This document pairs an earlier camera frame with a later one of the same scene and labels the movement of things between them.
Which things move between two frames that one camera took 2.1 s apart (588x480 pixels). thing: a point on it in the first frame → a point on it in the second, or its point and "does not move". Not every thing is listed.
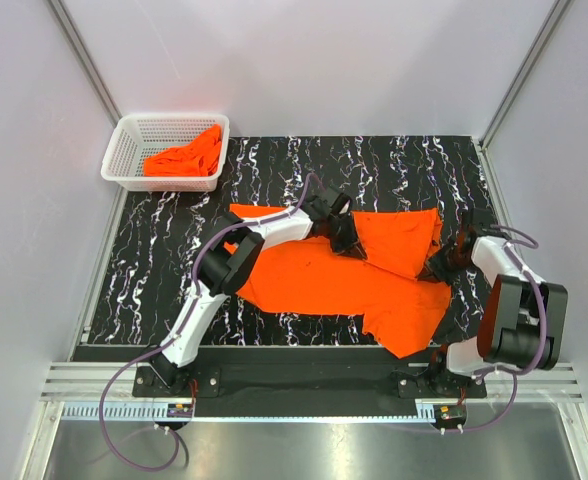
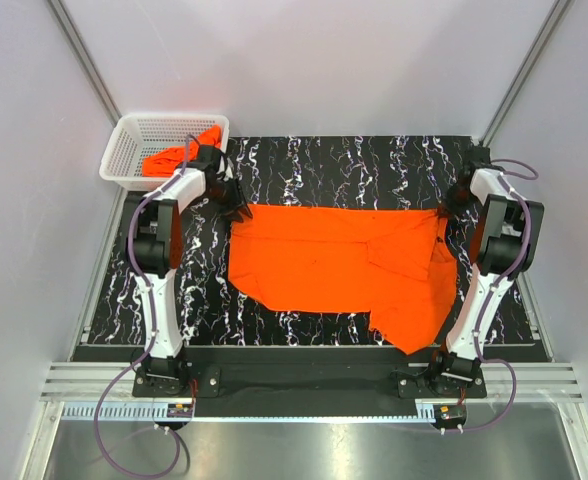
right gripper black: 433,270 → 450,209
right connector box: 450,414 does not move
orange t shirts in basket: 197,158 does not move
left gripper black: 350,244 → 236,201
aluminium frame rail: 515,393 does not move
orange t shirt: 404,312 does not move
